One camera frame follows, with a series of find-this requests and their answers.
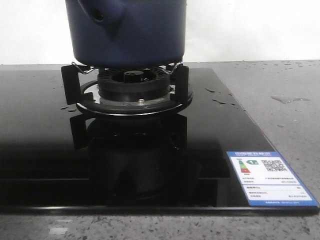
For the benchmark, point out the dark blue pot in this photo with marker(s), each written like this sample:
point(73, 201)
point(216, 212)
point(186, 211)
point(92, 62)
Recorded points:
point(127, 33)

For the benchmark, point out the black gas burner head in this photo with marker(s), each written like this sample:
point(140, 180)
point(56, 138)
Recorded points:
point(125, 85)

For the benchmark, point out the black glass gas stove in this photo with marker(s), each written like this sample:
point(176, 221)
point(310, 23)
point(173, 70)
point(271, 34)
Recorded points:
point(56, 160)

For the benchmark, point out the blue energy label sticker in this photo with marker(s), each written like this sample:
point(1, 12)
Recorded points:
point(268, 181)

